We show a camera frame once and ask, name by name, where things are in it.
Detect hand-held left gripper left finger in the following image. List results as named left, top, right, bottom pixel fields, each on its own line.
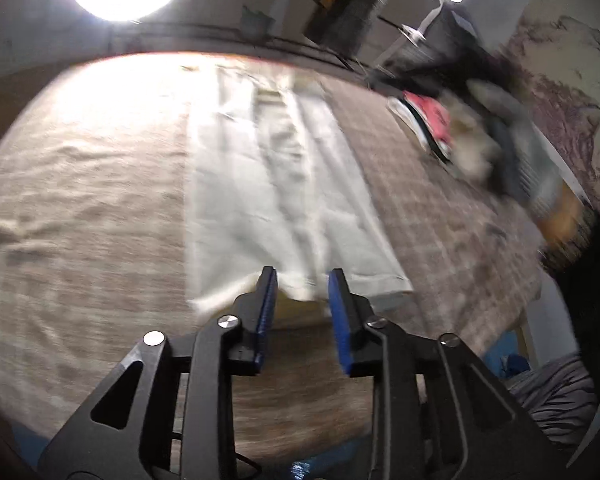
left=39, top=266, right=280, bottom=480

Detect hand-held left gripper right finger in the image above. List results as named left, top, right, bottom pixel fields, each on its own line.
left=328, top=268, right=571, bottom=480

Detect white pants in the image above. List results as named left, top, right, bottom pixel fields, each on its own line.
left=182, top=62, right=415, bottom=317

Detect pile of clothes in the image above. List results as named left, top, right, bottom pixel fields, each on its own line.
left=370, top=45, right=588, bottom=241

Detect plaid blanket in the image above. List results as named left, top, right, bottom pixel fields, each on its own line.
left=0, top=52, right=556, bottom=453

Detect red and white garment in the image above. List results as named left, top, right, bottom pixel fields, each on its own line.
left=387, top=91, right=455, bottom=161

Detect striped grey cloth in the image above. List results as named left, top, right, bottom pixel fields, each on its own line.
left=505, top=352, right=600, bottom=448

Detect dark shelf unit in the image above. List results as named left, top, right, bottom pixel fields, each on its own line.
left=302, top=0, right=411, bottom=58

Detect white desk lamp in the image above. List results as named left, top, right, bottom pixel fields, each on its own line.
left=399, top=0, right=465, bottom=47

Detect map wall poster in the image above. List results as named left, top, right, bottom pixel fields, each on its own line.
left=500, top=0, right=600, bottom=241

